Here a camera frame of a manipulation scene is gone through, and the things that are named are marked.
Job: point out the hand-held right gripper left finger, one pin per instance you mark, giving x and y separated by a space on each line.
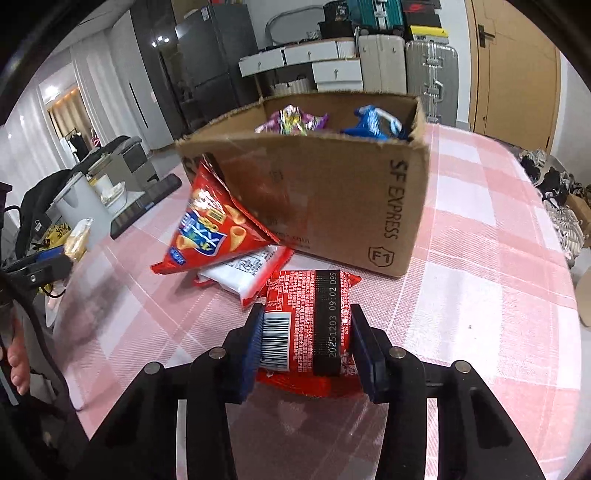
251 355

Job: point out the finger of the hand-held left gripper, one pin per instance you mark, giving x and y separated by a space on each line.
46 265

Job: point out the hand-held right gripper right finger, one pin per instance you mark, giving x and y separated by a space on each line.
367 360

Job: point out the red black snack packet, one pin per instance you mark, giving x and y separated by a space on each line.
300 323

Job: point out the brown cardboard box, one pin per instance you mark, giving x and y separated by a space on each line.
332 194

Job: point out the purple snack packet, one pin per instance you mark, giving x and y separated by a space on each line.
291 122

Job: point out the blue snack packet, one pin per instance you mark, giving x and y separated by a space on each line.
374 122

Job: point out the person's left hand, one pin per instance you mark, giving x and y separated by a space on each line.
19 364

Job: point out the yellow bag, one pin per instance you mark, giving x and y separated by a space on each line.
55 235

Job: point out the clear snack bag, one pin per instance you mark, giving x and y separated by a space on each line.
78 237

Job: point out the black backpack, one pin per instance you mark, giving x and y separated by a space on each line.
37 203

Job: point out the white grey bin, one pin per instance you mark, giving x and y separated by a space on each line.
74 201

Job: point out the white red snack packet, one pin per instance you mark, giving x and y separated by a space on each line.
244 272

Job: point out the cream plastic tub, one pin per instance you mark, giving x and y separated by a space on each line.
108 191

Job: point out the black phone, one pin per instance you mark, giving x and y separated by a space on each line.
147 201

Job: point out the red chip bag blue label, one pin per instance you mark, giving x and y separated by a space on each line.
207 230

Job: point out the grey box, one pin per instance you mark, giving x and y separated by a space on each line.
127 154

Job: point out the person's dark clothing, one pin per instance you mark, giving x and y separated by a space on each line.
32 438

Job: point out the yellow curtain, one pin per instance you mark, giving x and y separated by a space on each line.
64 115

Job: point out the scattered pile of shoes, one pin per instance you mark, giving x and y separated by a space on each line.
558 207

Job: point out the small cardboard box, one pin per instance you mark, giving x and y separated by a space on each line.
579 207

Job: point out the grey fridge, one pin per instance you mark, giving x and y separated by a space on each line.
207 60

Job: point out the white grey laundry basket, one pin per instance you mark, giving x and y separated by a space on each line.
295 86

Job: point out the white drawer dresser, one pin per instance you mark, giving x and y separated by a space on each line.
334 74

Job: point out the silver suitcase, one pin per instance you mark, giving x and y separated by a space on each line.
431 78

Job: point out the beige suitcase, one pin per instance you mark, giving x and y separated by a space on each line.
383 64

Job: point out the wooden door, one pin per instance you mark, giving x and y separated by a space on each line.
512 69

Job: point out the yellow black box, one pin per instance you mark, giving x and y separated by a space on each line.
429 33

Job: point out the plain black shoe box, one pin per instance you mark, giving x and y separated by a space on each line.
422 19

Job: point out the teal suitcase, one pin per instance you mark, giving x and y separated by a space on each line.
374 14

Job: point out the black printed bag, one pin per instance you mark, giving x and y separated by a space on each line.
334 11

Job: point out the red black shoe box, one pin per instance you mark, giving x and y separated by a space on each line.
418 6

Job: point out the metal arch frame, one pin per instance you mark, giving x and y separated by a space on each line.
277 21

